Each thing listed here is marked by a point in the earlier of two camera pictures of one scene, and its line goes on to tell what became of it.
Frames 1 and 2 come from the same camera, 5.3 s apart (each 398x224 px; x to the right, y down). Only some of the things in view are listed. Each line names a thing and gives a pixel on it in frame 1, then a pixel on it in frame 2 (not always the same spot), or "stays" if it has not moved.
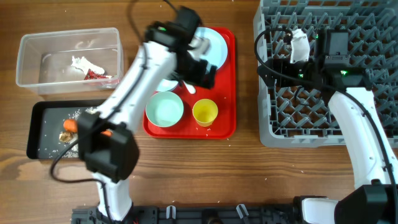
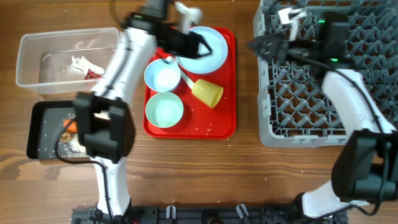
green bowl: x=164 y=109 stays
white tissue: x=83 y=65 stays
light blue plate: x=219 y=46 stays
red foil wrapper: x=90 y=74 stays
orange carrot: x=71 y=125 stays
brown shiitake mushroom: x=65 y=137 stays
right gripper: x=282 y=64 → x=275 y=46
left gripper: x=192 y=75 → x=185 y=43
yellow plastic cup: x=204 y=111 → x=209 y=94
